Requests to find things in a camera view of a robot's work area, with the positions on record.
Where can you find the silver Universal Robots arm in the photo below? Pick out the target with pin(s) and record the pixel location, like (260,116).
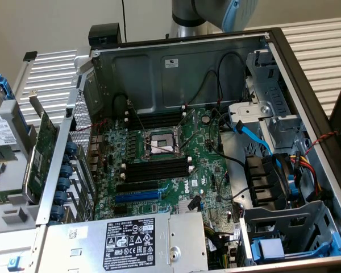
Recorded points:
(187,17)

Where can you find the black RAM slot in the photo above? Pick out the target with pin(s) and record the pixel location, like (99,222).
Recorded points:
(156,161)
(159,117)
(159,122)
(159,110)
(156,177)
(159,114)
(156,166)
(156,172)

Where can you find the metal CPU socket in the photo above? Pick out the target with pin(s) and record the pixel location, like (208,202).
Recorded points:
(162,142)

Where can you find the silver locking lever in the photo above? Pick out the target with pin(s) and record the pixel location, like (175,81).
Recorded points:
(191,140)
(186,118)
(137,119)

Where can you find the round coin battery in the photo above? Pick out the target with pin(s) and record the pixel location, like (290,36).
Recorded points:
(206,118)

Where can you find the black expansion slot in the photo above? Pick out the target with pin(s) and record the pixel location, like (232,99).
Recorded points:
(136,186)

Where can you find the green Dell motherboard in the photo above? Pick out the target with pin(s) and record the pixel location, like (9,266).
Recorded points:
(170,202)

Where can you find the blue expansion slot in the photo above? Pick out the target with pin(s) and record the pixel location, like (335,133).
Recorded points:
(136,196)

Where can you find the silver chipset heatsink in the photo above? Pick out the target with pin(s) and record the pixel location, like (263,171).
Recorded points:
(183,206)

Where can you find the white case label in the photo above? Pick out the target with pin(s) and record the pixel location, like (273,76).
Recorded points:
(171,63)

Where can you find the metal port block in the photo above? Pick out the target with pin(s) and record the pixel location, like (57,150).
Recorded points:
(96,142)

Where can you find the open grey PC case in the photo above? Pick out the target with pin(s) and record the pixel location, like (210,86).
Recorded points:
(204,54)

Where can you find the blue card latch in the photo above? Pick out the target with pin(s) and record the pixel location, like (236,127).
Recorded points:
(71,148)
(66,170)
(57,212)
(61,196)
(64,183)

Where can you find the black case fan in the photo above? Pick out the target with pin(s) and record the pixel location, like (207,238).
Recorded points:
(261,182)

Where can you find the grey optical drive cage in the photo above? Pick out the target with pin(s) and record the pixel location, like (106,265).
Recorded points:
(284,128)

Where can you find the black clamp block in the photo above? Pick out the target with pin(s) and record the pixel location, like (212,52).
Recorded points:
(102,32)

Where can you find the green graphics card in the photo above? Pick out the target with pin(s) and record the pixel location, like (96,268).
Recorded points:
(42,159)

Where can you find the blue fan clip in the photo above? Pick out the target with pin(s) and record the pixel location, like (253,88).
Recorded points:
(295,187)

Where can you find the silver power supply unit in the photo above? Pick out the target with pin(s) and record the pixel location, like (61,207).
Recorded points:
(88,250)

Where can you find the blue disk tray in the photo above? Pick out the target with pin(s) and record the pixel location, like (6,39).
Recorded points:
(270,247)

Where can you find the grey disk bay cage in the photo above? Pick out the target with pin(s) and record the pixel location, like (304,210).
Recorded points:
(301,216)

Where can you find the grey hard drive caddy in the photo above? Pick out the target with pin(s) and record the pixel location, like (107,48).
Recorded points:
(14,176)

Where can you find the small black end cap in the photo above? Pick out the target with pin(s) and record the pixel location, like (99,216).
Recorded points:
(30,56)

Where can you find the silver hard disk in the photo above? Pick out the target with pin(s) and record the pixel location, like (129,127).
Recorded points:
(0,130)

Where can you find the blue rack latch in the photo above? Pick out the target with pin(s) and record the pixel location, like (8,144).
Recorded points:
(14,264)

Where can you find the silver metal bracket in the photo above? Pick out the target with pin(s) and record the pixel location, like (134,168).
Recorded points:
(244,112)

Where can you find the blue disk carrier rail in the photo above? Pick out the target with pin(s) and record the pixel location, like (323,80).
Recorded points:
(4,85)

